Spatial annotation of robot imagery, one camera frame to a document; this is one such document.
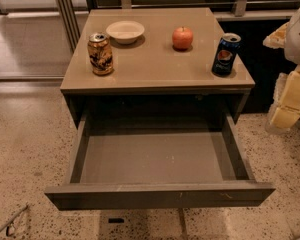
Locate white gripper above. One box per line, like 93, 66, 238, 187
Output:
263, 7, 300, 134

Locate blue pepsi can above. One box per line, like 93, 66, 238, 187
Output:
212, 33, 241, 76

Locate gold crumpled drink can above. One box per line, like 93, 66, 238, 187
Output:
87, 32, 114, 76

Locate open grey top drawer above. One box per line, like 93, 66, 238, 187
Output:
45, 113, 274, 210

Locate red apple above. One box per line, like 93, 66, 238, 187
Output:
172, 27, 193, 50

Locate grey cabinet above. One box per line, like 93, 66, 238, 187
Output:
61, 8, 254, 123

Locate white bowl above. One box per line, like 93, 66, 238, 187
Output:
106, 21, 145, 45

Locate small black floor object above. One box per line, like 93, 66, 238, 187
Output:
108, 218, 125, 224

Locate metal rod on floor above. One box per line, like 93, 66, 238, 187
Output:
0, 205, 29, 233

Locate metal window frame rail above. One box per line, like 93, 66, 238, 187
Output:
55, 0, 80, 52

